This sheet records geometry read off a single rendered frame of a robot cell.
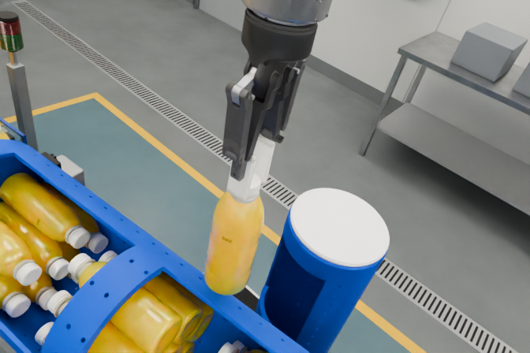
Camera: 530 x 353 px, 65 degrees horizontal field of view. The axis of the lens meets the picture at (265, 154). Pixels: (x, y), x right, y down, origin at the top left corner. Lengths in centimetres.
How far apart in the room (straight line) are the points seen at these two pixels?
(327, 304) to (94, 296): 68
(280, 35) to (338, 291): 85
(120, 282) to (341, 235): 62
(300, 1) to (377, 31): 363
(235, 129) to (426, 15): 345
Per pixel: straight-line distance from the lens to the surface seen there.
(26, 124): 163
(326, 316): 125
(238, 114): 43
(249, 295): 202
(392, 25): 395
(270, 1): 39
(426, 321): 249
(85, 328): 70
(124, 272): 71
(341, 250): 109
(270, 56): 41
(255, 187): 54
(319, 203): 119
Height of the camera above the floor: 181
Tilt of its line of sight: 37 degrees down
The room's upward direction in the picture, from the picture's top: 15 degrees clockwise
